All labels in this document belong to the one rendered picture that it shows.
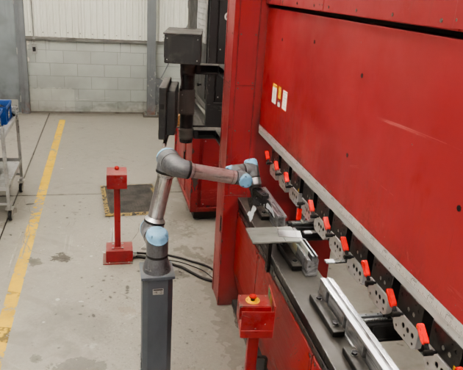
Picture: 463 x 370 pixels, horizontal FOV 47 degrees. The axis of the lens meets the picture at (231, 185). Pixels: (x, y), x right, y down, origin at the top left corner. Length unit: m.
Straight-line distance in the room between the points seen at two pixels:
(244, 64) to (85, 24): 6.42
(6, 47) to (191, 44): 6.51
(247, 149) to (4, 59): 6.77
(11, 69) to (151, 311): 7.33
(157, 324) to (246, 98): 1.53
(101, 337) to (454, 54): 2.90
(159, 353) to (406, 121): 1.97
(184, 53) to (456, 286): 2.45
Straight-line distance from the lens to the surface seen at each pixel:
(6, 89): 9.91
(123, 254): 4.59
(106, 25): 9.65
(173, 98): 3.62
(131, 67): 9.75
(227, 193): 3.68
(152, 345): 3.13
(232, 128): 3.54
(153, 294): 2.94
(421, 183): 1.76
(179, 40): 3.55
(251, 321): 2.61
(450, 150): 1.63
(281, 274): 2.77
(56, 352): 3.71
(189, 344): 3.70
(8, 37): 9.77
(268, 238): 2.84
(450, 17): 1.66
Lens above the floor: 2.23
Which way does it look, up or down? 20 degrees down
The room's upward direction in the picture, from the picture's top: 4 degrees clockwise
